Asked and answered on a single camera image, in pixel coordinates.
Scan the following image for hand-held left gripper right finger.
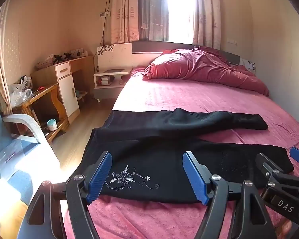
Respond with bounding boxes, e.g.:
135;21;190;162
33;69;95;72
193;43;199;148
182;151;277;239

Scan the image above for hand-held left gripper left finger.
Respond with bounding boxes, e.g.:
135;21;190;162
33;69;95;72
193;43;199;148
17;151;113;239

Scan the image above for black embroidered pants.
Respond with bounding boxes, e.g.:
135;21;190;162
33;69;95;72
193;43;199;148
80;108;294;204

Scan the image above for bed with pink sheet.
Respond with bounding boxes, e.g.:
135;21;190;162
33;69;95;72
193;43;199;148
61;65;299;239

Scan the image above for white nightstand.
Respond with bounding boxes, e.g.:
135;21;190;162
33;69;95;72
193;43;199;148
93;68;133;102

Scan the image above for blue armchair with white armrest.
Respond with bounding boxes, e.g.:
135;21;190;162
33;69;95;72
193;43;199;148
0;85;61;205

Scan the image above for wooden desk with white cabinet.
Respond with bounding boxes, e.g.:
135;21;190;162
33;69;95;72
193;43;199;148
31;55;94;118

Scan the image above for blue paper booklet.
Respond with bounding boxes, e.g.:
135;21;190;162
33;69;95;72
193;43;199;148
0;139;25;164

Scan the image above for wooden side table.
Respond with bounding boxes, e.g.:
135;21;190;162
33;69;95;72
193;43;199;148
12;83;69;143

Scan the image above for white flower-print headboard panel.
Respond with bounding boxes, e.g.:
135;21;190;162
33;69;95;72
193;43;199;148
97;43;132;71
240;58;257;76

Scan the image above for red duvet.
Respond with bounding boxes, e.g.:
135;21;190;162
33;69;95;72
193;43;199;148
143;46;269;97

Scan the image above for clear plastic bags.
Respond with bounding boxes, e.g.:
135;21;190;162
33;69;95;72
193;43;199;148
9;83;33;106

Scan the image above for black items on desk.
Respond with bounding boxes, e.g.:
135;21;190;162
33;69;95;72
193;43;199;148
53;53;73;62

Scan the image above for flat box on desk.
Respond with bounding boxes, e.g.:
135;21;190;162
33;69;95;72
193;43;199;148
35;59;54;70

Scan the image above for patterned pink curtain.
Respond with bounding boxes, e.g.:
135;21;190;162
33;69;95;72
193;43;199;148
191;0;222;46
0;0;15;116
111;0;140;44

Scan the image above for bright window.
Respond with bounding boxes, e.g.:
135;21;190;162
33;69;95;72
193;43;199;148
164;0;196;43

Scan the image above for dark sheer curtain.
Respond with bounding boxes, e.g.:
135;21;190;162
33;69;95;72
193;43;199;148
138;0;169;42

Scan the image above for black wall cable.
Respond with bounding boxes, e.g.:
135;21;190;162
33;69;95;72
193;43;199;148
101;0;113;43

